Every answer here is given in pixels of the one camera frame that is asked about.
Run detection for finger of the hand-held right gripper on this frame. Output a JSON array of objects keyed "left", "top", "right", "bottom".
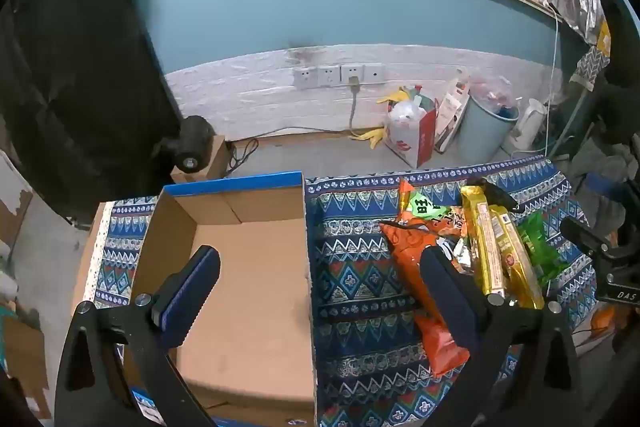
[
  {"left": 560, "top": 217, "right": 618, "bottom": 269},
  {"left": 477, "top": 178, "right": 526, "bottom": 214}
]

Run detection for red and white bag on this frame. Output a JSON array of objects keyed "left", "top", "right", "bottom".
[{"left": 384, "top": 97, "right": 439, "bottom": 169}]

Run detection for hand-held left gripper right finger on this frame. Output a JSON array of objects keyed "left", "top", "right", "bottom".
[{"left": 419, "top": 246, "right": 583, "bottom": 427}]

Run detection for orange snack packet white lettering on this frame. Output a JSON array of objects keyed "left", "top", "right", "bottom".
[{"left": 377, "top": 219, "right": 472, "bottom": 379}]

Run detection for yellow tag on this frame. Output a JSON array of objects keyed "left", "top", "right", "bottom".
[{"left": 597, "top": 19, "right": 612, "bottom": 58}]

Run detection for gold snack packet blue label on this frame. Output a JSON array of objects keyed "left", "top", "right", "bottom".
[{"left": 487, "top": 204, "right": 546, "bottom": 310}]

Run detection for white electric kettle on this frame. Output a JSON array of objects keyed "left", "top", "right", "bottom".
[{"left": 501, "top": 98, "right": 549, "bottom": 156}]

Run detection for grey chevron cloth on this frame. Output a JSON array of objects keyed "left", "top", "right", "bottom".
[{"left": 570, "top": 44, "right": 614, "bottom": 90}]

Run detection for black floor cable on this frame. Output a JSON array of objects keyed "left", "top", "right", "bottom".
[{"left": 227, "top": 138, "right": 261, "bottom": 178}]

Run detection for blue patterned blanket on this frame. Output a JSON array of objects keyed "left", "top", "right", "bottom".
[{"left": 85, "top": 154, "right": 608, "bottom": 427}]

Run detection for black hanging cloth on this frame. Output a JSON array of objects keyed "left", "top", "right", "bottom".
[{"left": 0, "top": 0, "right": 184, "bottom": 214}]

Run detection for gold snack packet pale strip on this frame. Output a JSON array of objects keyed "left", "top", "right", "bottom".
[{"left": 459, "top": 185, "right": 507, "bottom": 298}]

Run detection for grey clothing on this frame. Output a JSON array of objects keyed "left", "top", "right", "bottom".
[{"left": 567, "top": 139, "right": 632, "bottom": 229}]

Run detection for flat cardboard pieces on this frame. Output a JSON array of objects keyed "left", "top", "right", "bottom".
[{"left": 0, "top": 302, "right": 54, "bottom": 419}]

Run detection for thin white hanging cable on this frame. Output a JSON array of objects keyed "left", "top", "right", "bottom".
[{"left": 544, "top": 6, "right": 564, "bottom": 158}]

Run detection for cardboard box blue rim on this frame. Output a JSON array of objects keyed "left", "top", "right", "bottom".
[{"left": 122, "top": 171, "right": 321, "bottom": 427}]

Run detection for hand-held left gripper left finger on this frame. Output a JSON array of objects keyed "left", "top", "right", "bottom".
[{"left": 54, "top": 245, "right": 222, "bottom": 427}]

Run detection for silver snack packet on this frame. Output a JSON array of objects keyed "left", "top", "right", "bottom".
[{"left": 437, "top": 237, "right": 476, "bottom": 276}]

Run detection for pale blue trash bin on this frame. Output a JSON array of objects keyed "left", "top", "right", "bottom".
[{"left": 457, "top": 92, "right": 521, "bottom": 165}]

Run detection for black round device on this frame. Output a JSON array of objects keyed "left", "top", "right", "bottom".
[{"left": 152, "top": 116, "right": 216, "bottom": 174}]

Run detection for white printed paper bag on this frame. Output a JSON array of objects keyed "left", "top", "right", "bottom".
[{"left": 434, "top": 69, "right": 472, "bottom": 153}]

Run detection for small brown cardboard box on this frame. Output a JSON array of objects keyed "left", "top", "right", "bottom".
[{"left": 170, "top": 134, "right": 232, "bottom": 185}]

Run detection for yellow banana peel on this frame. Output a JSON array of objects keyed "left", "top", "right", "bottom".
[
  {"left": 350, "top": 127, "right": 387, "bottom": 150},
  {"left": 376, "top": 89, "right": 410, "bottom": 106}
]

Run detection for black chair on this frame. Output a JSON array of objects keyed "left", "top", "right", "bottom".
[{"left": 596, "top": 0, "right": 640, "bottom": 148}]

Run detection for orange and green snack packet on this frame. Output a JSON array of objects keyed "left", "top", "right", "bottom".
[{"left": 397, "top": 178, "right": 463, "bottom": 240}]

